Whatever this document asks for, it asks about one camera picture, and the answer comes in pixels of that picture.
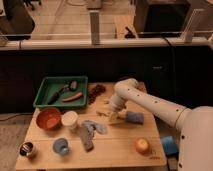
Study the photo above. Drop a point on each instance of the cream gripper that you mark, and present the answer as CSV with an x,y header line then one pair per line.
x,y
113,116

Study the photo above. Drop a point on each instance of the metal fork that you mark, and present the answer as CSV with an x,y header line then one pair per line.
x,y
102,114

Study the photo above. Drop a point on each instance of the black remote control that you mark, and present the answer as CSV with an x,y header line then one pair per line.
x,y
86,139

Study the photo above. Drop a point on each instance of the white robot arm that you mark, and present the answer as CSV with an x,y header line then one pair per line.
x,y
195,125

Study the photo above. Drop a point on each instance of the white paper cup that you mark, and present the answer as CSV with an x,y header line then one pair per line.
x,y
70,119

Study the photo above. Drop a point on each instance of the blue sponge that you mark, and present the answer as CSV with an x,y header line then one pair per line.
x,y
134,117

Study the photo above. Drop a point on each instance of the crumpled blue cloth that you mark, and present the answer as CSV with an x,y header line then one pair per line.
x,y
93,126

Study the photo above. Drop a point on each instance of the wooden table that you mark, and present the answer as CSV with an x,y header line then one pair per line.
x,y
114,149

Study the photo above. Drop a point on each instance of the dark red grapes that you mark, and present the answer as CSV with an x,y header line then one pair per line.
x,y
96,91

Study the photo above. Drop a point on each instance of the red chili pepper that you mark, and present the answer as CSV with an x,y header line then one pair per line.
x,y
74,97

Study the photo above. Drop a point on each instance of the orange fruit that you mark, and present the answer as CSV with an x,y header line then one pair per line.
x,y
142,146

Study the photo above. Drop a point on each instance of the blue mug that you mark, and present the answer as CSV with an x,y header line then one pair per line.
x,y
60,146

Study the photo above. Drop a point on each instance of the green plastic tray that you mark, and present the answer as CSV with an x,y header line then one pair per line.
x,y
65,93

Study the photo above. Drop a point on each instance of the orange bowl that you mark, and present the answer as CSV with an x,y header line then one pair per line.
x,y
48,118

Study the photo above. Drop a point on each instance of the black office chair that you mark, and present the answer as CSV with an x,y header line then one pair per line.
x,y
15,21

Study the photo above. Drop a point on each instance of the black handled brush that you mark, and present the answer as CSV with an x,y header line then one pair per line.
x,y
68,87

